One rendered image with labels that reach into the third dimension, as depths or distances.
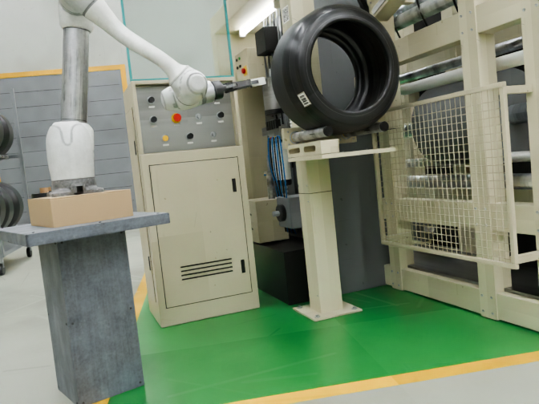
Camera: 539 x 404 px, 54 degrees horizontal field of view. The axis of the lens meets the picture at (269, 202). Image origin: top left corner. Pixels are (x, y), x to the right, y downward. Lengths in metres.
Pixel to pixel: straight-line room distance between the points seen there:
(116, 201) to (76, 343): 0.52
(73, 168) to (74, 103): 0.35
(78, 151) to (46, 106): 9.73
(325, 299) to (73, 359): 1.27
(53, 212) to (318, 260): 1.32
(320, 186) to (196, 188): 0.65
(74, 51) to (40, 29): 9.77
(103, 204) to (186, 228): 0.89
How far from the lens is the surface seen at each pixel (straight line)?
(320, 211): 2.66
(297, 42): 2.30
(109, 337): 2.08
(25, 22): 12.19
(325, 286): 2.72
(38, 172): 11.74
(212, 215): 2.83
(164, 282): 2.81
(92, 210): 1.98
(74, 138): 2.05
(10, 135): 6.43
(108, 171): 11.46
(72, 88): 2.29
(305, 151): 2.39
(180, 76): 2.00
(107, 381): 2.12
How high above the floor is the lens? 0.80
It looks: 4 degrees down
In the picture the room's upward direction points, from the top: 6 degrees counter-clockwise
